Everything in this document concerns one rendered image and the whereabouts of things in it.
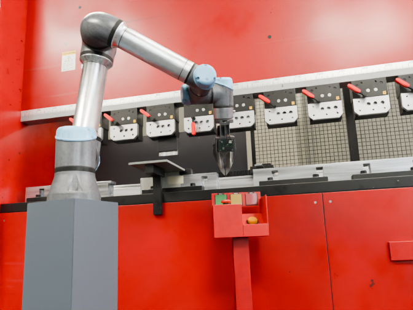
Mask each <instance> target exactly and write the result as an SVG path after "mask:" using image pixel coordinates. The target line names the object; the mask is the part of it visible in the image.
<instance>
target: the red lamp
mask: <svg viewBox="0 0 413 310"><path fill-rule="evenodd" d="M246 205H257V194H246Z"/></svg>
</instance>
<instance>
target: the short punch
mask: <svg viewBox="0 0 413 310"><path fill-rule="evenodd" d="M158 152H159V156H171V155H178V137H177V136H173V137H161V138H158Z"/></svg>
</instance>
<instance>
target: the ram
mask: <svg viewBox="0 0 413 310"><path fill-rule="evenodd" d="M92 12H104V13H107V14H111V15H113V16H115V17H117V18H119V19H121V20H123V21H124V22H125V23H126V25H127V27H129V28H131V29H133V30H135V31H136V32H138V33H140V34H142V35H143V36H145V37H147V38H149V39H151V40H153V41H155V42H157V43H158V44H160V45H162V46H164V47H166V48H168V49H170V50H172V51H174V52H175V53H177V54H179V55H180V56H182V57H184V58H186V59H188V60H190V61H192V62H194V63H195V64H197V65H202V64H206V65H210V66H212V67H213V68H214V70H215V71H216V77H217V78H231V79H232V83H233V84H235V83H240V82H250V81H258V80H264V79H273V78H282V77H288V76H297V75H302V74H311V73H320V72H325V71H335V70H344V69H349V68H358V67H364V66H373V65H382V64H387V63H396V62H406V61H411V60H413V0H28V9H27V19H26V40H25V60H24V70H23V91H22V111H26V110H31V109H41V108H50V107H55V106H64V105H73V104H76V102H77V96H78V91H79V84H80V80H81V74H82V68H81V62H80V60H79V57H80V53H81V46H82V38H81V33H80V25H81V22H82V20H83V19H84V17H85V16H86V15H88V14H90V13H92ZM74 50H75V51H76V65H75V69H74V70H69V71H61V64H62V52H69V51H74ZM405 74H413V67H411V68H401V69H396V70H386V71H377V72H372V73H363V74H353V75H348V76H338V77H329V78H323V79H314V80H308V81H299V82H289V83H284V84H275V85H265V86H260V87H250V88H245V89H235V90H234V91H233V95H243V94H249V93H253V95H254V98H259V97H258V96H259V95H262V96H264V94H263V92H268V91H274V90H284V89H293V88H295V91H296V93H302V90H303V89H305V90H306V87H308V86H315V85H324V84H333V83H339V85H340V88H346V87H347V85H348V84H350V83H351V81H359V80H364V79H374V78H384V77H386V80H387V83H388V82H395V79H396V78H397V77H398V76H399V75H405ZM183 84H185V83H183V82H181V81H179V80H177V79H175V78H173V77H171V76H170V75H168V74H166V73H164V72H162V71H161V70H158V69H157V68H155V67H153V66H151V65H149V64H147V63H145V62H143V61H142V60H140V59H138V58H136V57H134V56H132V55H130V54H128V53H126V52H124V51H123V50H121V49H119V48H117V52H116V56H115V57H114V62H113V66H112V68H111V69H109V70H108V73H107V78H106V85H105V90H104V97H103V100H112V99H117V98H126V97H135V96H140V95H149V94H155V93H164V92H173V91H179V90H181V86H182V85H183ZM169 103H174V104H175V105H176V106H177V107H179V108H181V107H184V104H182V102H181V97H172V98H163V99H157V100H148V101H138V102H133V103H123V104H118V105H108V106H102V109H101V112H103V113H106V114H107V115H109V116H110V115H111V111H113V110H118V109H128V108H138V109H143V110H144V111H146V107H147V106H153V105H163V104H169ZM74 113H75V110H69V111H60V112H54V113H45V114H35V115H30V116H21V120H20V122H23V123H25V124H28V125H37V124H47V123H53V122H63V121H69V118H73V119H74Z"/></svg>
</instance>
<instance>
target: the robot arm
mask: <svg viewBox="0 0 413 310"><path fill-rule="evenodd" d="M80 33H81V38H82V46H81V53H80V57H79V60H80V62H81V63H82V64H83V67H82V74H81V80H80V84H79V91H78V96H77V102H76V109H75V113H74V120H73V126H63V127H59V128H57V131H56V136H55V139H56V141H55V171H54V178H53V181H52V184H51V187H50V190H49V193H48V194H47V201H55V200H62V199H72V198H77V199H88V200H95V201H100V200H101V194H100V192H99V189H98V184H97V182H96V178H95V171H96V170H97V168H98V166H99V164H100V148H101V137H100V136H99V134H98V129H99V124H100V117H101V109H102V105H103V97H104V90H105V85H106V78H107V73H108V70H109V69H111V68H112V66H113V62H114V57H115V56H116V52H117V48H119V49H121V50H123V51H124V52H126V53H128V54H130V55H132V56H134V57H136V58H138V59H140V60H142V61H143V62H145V63H147V64H149V65H151V66H153V67H155V68H157V69H158V70H161V71H162V72H164V73H166V74H168V75H170V76H171V77H173V78H175V79H177V80H179V81H181V82H183V83H185V84H183V85H182V86H181V90H180V94H181V102H182V104H184V105H202V104H213V117H214V119H215V120H214V123H215V124H219V125H218V126H217V134H216V136H215V139H214V140H215V143H214V144H213V156H214V158H215V159H216V162H217V164H218V166H219V169H220V171H221V172H222V173H223V174H224V175H227V174H228V173H229V171H230V169H231V167H232V164H233V160H234V158H235V155H236V153H237V149H236V143H235V137H234V136H233V135H230V123H234V120H233V119H232V118H234V114H233V113H235V110H233V109H234V96H233V91H234V89H233V83H232V79H231V78H230V77H216V71H215V70H214V68H213V67H212V66H210V65H206V64H202V65H197V64H195V63H194V62H192V61H190V60H188V59H186V58H184V57H182V56H180V55H179V54H177V53H175V52H174V51H172V50H170V49H168V48H166V47H164V46H162V45H160V44H158V43H157V42H155V41H153V40H151V39H149V38H147V37H145V36H143V35H142V34H140V33H138V32H136V31H135V30H133V29H131V28H129V27H127V25H126V23H125V22H124V21H123V20H121V19H119V18H117V17H115V16H113V15H111V14H107V13H104V12H92V13H90V14H88V15H86V16H85V17H84V19H83V20H82V22H81V25H80ZM221 152H228V153H226V159H227V162H226V168H224V163H223V158H224V155H223V153H221Z"/></svg>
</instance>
